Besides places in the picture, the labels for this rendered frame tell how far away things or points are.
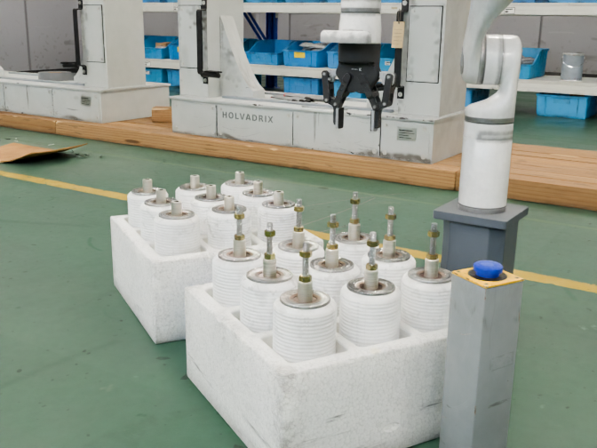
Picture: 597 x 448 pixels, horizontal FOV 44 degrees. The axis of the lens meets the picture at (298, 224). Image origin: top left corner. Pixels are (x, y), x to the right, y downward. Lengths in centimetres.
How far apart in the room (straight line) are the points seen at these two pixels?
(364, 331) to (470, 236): 39
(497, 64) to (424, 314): 48
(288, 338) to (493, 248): 52
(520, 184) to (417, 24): 79
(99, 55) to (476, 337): 350
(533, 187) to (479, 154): 149
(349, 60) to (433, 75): 183
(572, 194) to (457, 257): 145
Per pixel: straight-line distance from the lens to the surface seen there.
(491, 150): 142
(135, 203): 176
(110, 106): 429
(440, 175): 302
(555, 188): 288
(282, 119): 344
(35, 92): 466
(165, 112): 426
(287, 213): 161
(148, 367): 148
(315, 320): 106
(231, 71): 381
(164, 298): 153
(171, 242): 154
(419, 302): 119
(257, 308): 117
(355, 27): 131
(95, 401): 138
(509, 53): 141
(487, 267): 104
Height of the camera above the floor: 65
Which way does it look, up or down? 16 degrees down
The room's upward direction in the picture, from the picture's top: 1 degrees clockwise
